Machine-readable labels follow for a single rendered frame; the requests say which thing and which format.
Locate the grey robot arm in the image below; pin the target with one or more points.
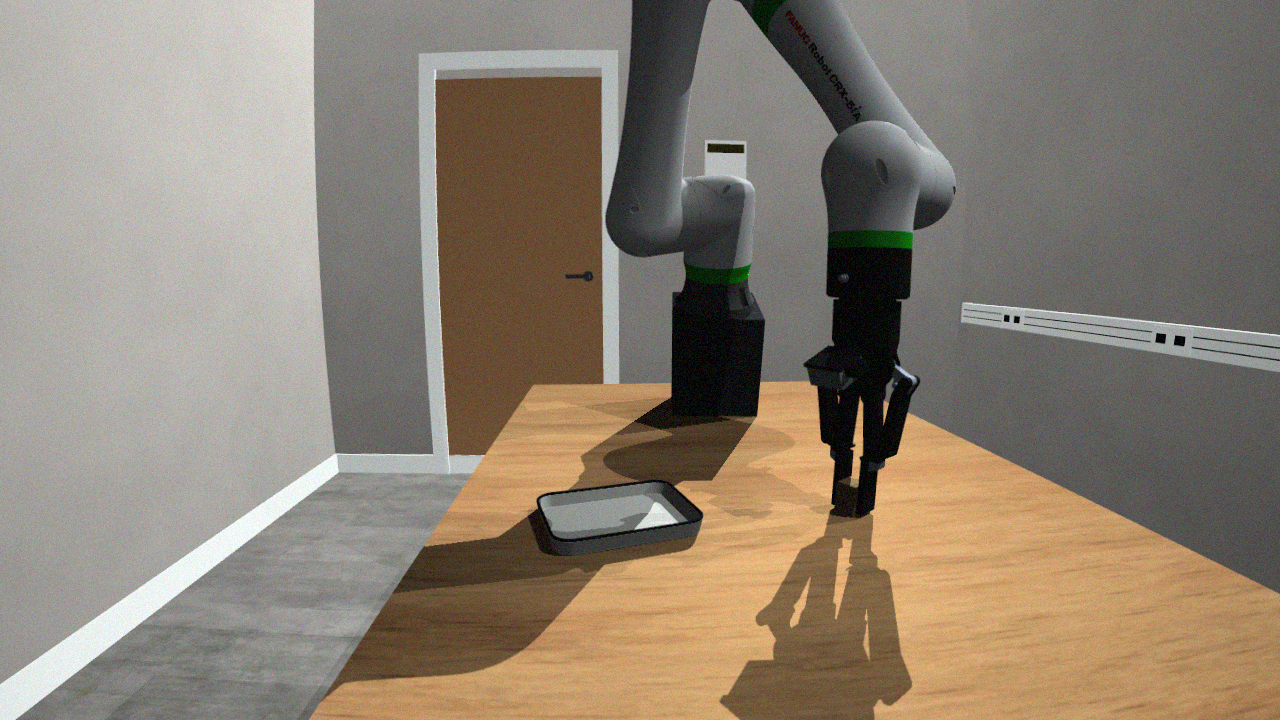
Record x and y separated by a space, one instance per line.
873 173

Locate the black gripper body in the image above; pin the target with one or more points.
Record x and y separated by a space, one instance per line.
874 326

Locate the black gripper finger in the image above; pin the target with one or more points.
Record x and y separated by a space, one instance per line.
873 458
842 441

